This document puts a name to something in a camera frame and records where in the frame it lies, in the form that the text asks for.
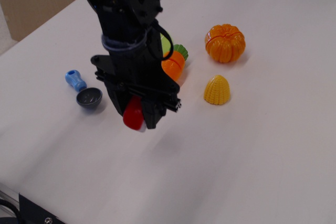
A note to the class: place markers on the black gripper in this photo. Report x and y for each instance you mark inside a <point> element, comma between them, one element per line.
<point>135,69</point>

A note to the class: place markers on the red white toy sushi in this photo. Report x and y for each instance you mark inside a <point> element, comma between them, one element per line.
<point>133,116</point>

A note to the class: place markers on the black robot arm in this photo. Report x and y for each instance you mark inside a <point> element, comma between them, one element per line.
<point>128,20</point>

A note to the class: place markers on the green plastic plate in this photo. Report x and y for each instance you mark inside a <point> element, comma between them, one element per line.
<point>167,46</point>

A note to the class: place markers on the orange toy carrot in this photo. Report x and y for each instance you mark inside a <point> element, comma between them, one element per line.
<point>174,66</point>

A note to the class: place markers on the yellow toy corn piece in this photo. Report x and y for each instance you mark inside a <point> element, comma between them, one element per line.
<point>217,91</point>

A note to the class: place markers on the orange toy pumpkin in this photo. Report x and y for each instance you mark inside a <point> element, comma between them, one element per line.
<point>225,43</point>

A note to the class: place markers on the blue handled grey scoop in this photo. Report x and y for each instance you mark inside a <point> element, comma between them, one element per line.
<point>88,98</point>

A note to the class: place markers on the black metal bracket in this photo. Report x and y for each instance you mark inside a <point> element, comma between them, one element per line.
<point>33,213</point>

